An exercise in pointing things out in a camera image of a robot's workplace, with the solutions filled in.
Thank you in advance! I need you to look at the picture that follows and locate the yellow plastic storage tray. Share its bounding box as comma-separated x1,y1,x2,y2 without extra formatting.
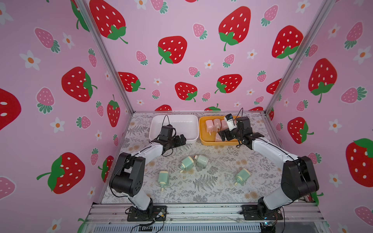
199,116,239,146

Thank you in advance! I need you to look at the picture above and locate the white plastic storage tray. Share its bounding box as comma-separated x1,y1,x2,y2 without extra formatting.
149,115,199,144

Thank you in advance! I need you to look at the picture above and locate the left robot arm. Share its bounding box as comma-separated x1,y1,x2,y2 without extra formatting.
109,124,187,212

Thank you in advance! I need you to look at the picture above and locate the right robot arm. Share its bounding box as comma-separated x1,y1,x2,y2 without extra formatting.
219,114,319,216

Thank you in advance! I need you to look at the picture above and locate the aluminium front rail frame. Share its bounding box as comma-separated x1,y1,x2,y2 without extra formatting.
79,203,331,233

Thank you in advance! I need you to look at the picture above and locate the pink sharpener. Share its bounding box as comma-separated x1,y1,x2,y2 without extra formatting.
213,118,221,132
215,133,222,142
205,119,214,135
221,119,229,131

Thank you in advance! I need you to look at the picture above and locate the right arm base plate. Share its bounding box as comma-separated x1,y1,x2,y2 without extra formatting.
240,205,283,221

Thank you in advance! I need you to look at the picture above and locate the green sharpener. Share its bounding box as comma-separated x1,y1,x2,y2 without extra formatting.
234,169,251,185
194,155,209,169
180,156,194,173
158,171,170,191

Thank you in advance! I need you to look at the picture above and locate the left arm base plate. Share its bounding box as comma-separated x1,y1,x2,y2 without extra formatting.
127,205,167,222

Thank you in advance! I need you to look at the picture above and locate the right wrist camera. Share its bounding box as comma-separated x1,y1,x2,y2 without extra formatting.
224,114,237,131

